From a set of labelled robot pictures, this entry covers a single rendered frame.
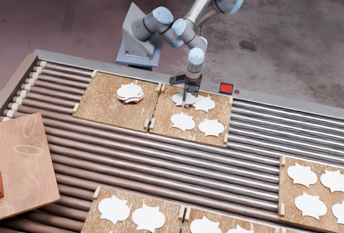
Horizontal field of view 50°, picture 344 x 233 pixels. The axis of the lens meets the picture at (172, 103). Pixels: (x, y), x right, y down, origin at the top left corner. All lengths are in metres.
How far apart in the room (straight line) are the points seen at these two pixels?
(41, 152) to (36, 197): 0.23
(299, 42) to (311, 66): 0.38
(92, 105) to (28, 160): 0.49
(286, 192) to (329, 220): 0.21
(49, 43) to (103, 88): 1.90
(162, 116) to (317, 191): 0.86
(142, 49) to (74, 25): 1.88
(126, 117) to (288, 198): 0.91
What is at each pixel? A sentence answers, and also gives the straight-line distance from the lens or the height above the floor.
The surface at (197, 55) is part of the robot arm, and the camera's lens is 1.81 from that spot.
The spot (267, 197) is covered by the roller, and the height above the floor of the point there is 0.91.
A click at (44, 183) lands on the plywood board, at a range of 1.72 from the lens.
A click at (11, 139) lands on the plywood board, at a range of 1.90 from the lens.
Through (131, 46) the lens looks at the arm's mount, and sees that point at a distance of 2.38.
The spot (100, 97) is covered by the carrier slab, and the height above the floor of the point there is 0.94.
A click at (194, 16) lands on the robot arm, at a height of 1.39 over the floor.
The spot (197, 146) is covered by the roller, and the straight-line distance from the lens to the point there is 1.94.
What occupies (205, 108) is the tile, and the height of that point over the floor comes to 0.95.
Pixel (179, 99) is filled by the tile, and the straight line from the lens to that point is 2.07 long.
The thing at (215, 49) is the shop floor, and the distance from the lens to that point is 3.89.
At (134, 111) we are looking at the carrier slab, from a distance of 2.03.
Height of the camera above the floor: 2.50
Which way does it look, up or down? 49 degrees down
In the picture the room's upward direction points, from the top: 5 degrees clockwise
